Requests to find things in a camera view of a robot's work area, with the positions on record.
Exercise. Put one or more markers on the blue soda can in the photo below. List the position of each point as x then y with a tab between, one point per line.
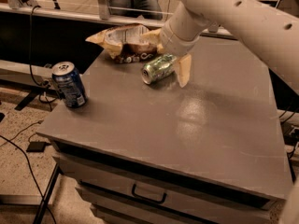
68	84

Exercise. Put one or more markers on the black power adapter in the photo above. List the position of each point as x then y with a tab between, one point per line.
36	147

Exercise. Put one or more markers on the metal railing post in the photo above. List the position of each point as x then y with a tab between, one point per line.
104	12

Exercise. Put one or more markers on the seated person in jeans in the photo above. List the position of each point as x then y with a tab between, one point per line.
148	9

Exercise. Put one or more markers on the green soda can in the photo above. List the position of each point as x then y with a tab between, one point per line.
158	68

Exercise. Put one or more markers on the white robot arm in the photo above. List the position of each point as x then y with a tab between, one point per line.
272	35

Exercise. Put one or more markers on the brown chip bag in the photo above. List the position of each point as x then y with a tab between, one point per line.
124	43

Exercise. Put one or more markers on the grey drawer cabinet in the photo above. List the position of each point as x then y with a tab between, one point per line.
105	182

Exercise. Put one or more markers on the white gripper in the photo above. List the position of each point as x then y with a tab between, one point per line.
177	44

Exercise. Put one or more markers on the black drawer handle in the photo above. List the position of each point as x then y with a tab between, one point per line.
149	193

